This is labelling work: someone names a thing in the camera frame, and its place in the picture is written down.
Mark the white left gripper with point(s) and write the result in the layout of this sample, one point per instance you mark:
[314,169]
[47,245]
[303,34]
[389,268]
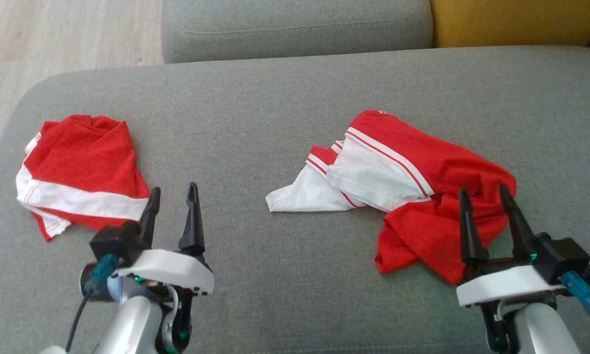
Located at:
[167,268]

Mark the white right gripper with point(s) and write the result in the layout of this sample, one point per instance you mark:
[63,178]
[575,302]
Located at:
[506,285]

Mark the red Bulls 23 jersey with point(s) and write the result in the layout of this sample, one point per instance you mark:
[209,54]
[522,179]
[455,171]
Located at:
[437,172]

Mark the red shorts with white stripe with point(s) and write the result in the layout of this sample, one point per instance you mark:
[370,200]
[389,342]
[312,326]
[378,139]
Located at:
[88,157]

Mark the grey sofa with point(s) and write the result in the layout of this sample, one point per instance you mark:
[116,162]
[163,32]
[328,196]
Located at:
[275,123]

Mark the large yellow sofa cushion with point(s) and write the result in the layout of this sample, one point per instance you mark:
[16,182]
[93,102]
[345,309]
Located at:
[511,22]

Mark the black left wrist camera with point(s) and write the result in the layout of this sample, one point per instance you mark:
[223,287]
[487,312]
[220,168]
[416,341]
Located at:
[115,241]

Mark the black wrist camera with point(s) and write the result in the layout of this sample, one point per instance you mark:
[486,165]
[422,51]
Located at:
[115,241]
[565,255]

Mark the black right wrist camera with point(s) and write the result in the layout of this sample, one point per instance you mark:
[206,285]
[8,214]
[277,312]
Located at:
[565,255]

